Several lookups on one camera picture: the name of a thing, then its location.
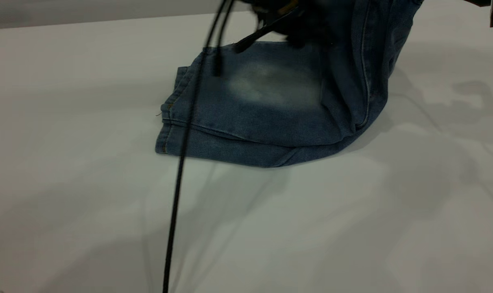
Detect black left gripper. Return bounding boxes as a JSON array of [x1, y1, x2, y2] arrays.
[[246, 0, 333, 50]]

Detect blue denim pants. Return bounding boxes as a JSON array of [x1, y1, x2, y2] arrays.
[[155, 0, 424, 168]]

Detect black cable with plug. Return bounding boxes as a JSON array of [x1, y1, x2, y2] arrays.
[[211, 0, 302, 79]]

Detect long black braided cable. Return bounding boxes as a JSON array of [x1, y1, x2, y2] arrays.
[[162, 0, 231, 293]]

